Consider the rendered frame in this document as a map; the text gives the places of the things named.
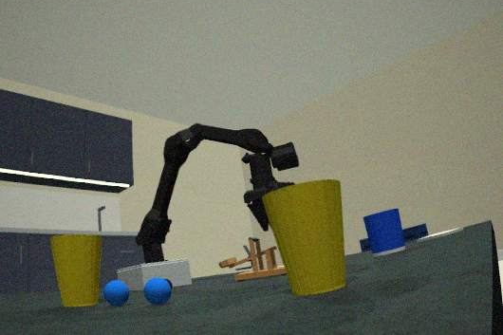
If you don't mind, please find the white square tile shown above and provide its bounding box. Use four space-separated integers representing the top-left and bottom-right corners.
417 227 464 241

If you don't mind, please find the blue cup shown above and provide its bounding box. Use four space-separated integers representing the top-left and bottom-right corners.
363 209 405 256

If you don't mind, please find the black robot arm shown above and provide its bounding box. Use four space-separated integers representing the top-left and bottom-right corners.
135 123 299 264

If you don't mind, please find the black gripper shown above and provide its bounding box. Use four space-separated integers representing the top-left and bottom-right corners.
243 172 275 232

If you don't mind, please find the blue ball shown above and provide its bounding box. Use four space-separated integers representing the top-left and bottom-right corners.
103 280 129 307
143 277 172 305

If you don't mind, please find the yellow plastic cup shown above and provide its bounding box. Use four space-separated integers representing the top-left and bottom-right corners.
262 179 345 296
50 234 102 307

